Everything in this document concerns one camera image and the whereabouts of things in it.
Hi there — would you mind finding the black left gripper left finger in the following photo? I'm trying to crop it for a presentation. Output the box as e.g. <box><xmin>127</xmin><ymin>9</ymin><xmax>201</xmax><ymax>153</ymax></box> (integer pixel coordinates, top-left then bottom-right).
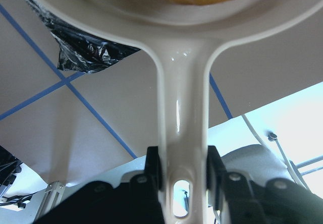
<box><xmin>35</xmin><ymin>146</ymin><xmax>164</xmax><ymax>223</ymax></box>

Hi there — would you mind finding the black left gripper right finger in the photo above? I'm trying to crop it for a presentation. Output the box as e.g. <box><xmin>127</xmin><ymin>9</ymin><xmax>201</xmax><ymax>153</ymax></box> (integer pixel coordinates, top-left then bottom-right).
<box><xmin>206</xmin><ymin>146</ymin><xmax>322</xmax><ymax>223</ymax></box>

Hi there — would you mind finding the beige plastic dustpan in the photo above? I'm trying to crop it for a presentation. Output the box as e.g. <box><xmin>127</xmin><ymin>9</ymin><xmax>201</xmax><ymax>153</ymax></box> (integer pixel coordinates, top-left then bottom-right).
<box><xmin>36</xmin><ymin>0</ymin><xmax>322</xmax><ymax>223</ymax></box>

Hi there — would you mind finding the bin with black bag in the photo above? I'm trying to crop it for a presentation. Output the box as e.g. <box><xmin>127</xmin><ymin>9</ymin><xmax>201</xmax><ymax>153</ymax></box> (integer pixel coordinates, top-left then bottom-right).
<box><xmin>24</xmin><ymin>0</ymin><xmax>140</xmax><ymax>74</ymax></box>

